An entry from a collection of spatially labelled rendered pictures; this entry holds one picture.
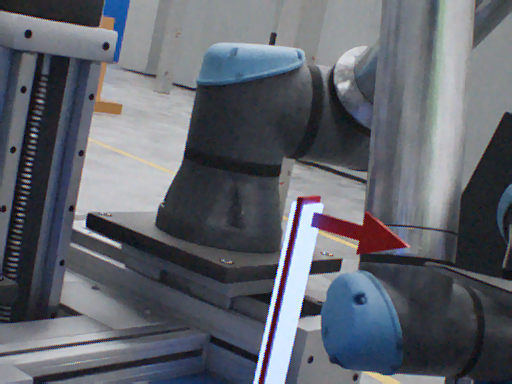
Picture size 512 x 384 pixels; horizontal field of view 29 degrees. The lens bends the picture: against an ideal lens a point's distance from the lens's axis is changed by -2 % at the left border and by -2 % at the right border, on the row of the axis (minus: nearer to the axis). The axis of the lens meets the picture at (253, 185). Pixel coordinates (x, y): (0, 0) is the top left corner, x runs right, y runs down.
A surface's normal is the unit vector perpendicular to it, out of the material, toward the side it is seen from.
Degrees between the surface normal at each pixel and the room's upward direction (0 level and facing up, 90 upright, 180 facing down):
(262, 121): 91
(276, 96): 84
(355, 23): 90
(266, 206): 72
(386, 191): 84
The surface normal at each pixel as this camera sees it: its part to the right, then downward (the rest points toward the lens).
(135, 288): -0.62, -0.01
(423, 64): -0.11, -0.13
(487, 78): 0.62, 0.23
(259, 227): 0.61, -0.07
